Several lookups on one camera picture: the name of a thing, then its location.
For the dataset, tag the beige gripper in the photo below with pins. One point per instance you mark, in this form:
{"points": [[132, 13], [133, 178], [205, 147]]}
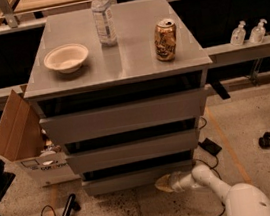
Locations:
{"points": [[178, 184]]}

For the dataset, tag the grey bottom drawer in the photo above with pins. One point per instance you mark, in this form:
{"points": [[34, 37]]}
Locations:
{"points": [[133, 179]]}

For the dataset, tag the grey drawer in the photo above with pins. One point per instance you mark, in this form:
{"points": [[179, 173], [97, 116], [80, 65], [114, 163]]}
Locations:
{"points": [[133, 179], [115, 119], [131, 152]]}

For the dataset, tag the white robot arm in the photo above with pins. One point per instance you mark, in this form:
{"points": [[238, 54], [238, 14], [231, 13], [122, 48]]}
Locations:
{"points": [[239, 199]]}

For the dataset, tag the grey middle drawer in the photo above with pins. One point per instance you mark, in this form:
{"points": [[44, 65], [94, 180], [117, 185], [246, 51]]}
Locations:
{"points": [[131, 152]]}

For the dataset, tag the grey drawer cabinet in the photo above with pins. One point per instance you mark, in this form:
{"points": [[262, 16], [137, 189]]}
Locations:
{"points": [[127, 72]]}

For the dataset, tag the grey top drawer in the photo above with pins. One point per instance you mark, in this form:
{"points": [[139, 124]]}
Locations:
{"points": [[115, 119]]}

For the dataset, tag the black power adapter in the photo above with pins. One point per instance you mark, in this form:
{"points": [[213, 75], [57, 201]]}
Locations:
{"points": [[210, 147]]}

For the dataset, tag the gold soda can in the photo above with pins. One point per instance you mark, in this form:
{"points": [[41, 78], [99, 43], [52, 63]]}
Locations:
{"points": [[165, 39]]}

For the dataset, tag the cardboard box with flaps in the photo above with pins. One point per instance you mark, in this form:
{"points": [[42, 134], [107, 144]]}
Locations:
{"points": [[23, 141]]}

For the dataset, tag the white paper bowl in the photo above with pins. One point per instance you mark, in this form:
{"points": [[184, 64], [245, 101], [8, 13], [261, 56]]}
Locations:
{"points": [[66, 58]]}

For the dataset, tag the left hand sanitizer bottle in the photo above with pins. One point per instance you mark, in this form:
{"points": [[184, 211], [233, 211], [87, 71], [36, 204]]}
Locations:
{"points": [[238, 35]]}

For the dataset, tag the hand sanitizer bottle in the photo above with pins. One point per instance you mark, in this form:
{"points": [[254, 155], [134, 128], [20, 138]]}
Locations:
{"points": [[238, 35], [258, 32]]}

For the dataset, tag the right hand sanitizer bottle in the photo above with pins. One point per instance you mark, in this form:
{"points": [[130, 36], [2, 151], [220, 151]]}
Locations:
{"points": [[258, 32]]}

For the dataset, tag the clear plastic water bottle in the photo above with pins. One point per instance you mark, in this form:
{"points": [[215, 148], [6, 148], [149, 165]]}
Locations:
{"points": [[102, 17]]}

